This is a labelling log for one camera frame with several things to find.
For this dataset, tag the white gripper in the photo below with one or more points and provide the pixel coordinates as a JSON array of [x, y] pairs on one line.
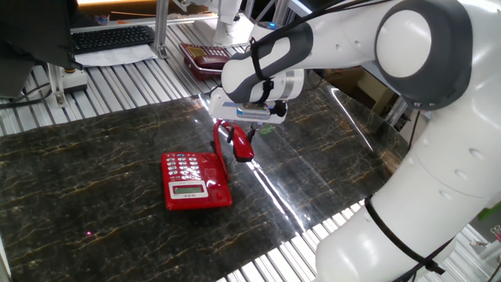
[[221, 107]]

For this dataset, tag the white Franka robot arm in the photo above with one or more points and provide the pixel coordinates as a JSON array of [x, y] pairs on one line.
[[450, 156]]

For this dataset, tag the dark red telephone handset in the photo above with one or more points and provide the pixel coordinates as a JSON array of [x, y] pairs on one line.
[[211, 62]]

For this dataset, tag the dark red telephone base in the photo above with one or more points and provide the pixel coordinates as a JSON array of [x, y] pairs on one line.
[[192, 50]]

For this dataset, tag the white machine base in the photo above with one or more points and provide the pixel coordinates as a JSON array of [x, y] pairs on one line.
[[227, 19]]

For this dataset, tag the brown cardboard box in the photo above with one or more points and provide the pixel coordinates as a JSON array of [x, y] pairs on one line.
[[368, 94]]

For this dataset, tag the white paper sheet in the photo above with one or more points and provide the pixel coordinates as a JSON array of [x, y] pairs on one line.
[[117, 58]]

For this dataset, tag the dark marble pattern mat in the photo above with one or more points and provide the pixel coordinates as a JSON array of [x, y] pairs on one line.
[[98, 176]]

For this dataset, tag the aluminium profile strut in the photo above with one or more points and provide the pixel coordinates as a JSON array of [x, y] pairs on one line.
[[397, 109]]

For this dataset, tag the black computer keyboard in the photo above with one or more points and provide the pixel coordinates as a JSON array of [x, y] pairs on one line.
[[113, 39]]

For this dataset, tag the wooden desk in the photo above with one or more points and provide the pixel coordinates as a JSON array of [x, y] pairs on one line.
[[129, 8]]

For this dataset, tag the small colourful can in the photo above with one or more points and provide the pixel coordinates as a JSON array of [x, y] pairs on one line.
[[102, 20]]

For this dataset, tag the black computer monitor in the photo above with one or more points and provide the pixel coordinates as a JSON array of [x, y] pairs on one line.
[[35, 31]]

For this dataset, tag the green plastic item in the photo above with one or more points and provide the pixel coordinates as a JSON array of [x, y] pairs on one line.
[[491, 211]]

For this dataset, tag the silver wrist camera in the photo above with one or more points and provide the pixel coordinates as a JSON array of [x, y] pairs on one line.
[[253, 112]]

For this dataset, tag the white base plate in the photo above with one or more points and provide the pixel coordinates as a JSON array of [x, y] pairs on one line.
[[207, 31]]

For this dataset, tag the aluminium profile post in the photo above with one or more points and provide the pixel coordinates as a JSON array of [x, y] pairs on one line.
[[160, 31], [281, 9]]

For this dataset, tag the aluminium profile rail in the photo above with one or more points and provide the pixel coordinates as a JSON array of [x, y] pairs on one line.
[[129, 23]]

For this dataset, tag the aluminium bracket leg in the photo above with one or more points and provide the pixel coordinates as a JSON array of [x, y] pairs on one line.
[[58, 90]]

